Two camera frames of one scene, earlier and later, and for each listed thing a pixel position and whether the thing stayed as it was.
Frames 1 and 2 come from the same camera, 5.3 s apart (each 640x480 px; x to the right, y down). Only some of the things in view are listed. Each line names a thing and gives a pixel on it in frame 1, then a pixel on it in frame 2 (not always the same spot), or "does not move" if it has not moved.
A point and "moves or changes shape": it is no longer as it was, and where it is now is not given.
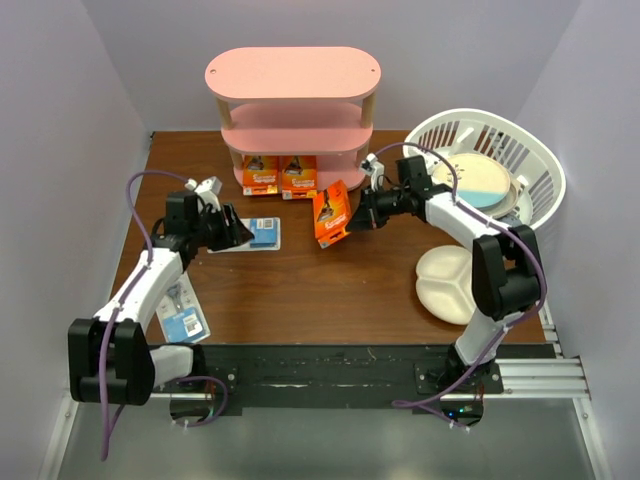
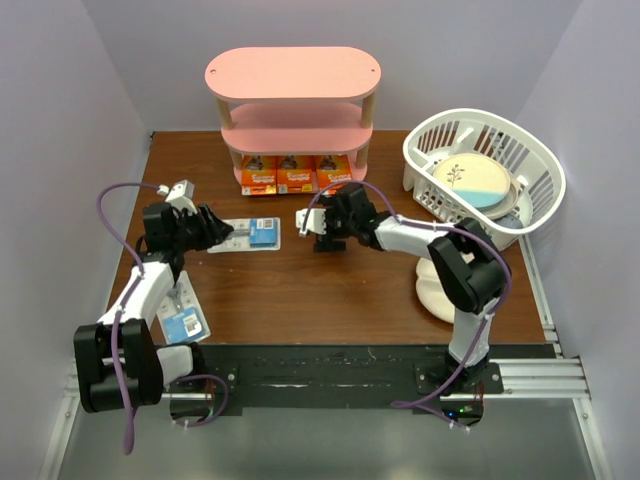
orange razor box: (299, 176) moves or changes shape
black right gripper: (368, 216) -> (330, 241)
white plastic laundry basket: (534, 164) does not move
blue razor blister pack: (180, 315) does not move
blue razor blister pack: (266, 232) does not move
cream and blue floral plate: (482, 180) does not move
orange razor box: (260, 175) does not move
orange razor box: (332, 213) moves or changes shape
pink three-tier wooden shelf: (297, 101) does not move
